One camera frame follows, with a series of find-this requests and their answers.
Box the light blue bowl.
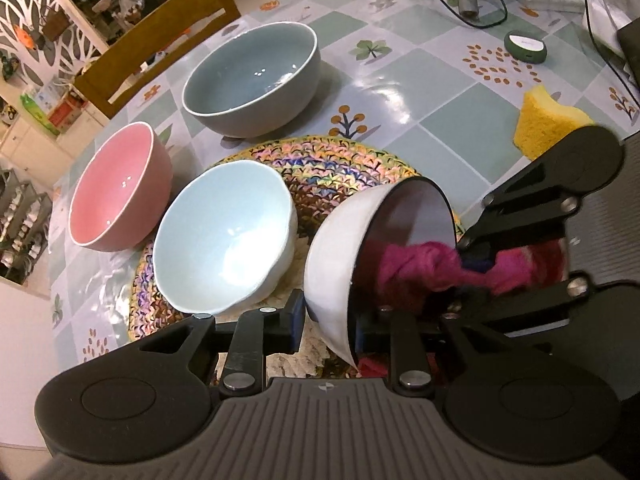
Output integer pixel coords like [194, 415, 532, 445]
[152, 160, 299, 317]

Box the white tree cutout screen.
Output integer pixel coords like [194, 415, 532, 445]
[0, 0, 110, 88]

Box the pink bowl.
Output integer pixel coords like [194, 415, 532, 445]
[68, 122, 174, 252]

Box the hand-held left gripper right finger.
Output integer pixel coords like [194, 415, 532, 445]
[356, 305, 507, 397]

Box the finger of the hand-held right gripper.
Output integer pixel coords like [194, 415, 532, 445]
[456, 161, 585, 262]
[440, 272, 596, 335]

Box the green round device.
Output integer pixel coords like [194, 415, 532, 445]
[503, 30, 549, 65]

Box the yellow sponge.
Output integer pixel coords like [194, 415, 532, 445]
[513, 85, 596, 161]

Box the magenta cloth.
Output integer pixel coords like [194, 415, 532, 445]
[372, 237, 568, 302]

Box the green box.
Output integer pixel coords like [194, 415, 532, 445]
[20, 94, 61, 136]

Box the grey dish shelf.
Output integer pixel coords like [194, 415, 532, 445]
[0, 169, 54, 281]

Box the wooden chair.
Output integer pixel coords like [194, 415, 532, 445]
[74, 0, 241, 120]

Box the white bowl with black inside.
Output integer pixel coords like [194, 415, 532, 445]
[303, 176, 458, 368]

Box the red box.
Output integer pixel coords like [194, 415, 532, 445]
[47, 96, 86, 133]

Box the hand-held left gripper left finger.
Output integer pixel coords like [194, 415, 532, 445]
[131, 292, 306, 393]

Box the multicolour woven round mat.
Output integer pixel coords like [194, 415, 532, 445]
[127, 135, 468, 381]

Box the grey blue bowl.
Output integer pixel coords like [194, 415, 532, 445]
[181, 22, 321, 138]

